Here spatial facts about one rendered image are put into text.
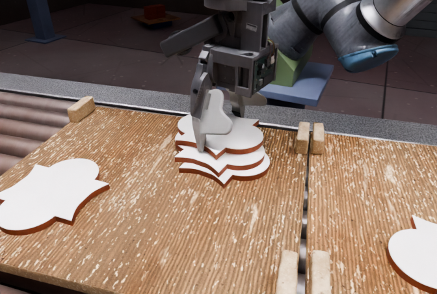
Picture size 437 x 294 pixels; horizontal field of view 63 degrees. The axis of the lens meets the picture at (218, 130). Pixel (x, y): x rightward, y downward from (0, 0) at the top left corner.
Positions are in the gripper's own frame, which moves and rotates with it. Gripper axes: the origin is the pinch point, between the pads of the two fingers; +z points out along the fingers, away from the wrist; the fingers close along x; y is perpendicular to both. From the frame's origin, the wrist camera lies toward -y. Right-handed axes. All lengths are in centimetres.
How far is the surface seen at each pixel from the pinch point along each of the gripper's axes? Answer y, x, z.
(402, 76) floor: -6, 317, 96
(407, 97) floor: 6, 269, 96
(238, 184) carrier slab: 7.7, -6.6, 2.7
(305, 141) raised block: 12.2, 4.9, 0.3
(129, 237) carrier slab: 2.5, -21.4, 2.7
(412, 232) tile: 28.4, -4.1, 1.7
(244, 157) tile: 6.5, -3.2, 0.8
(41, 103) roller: -41.0, -4.6, 4.9
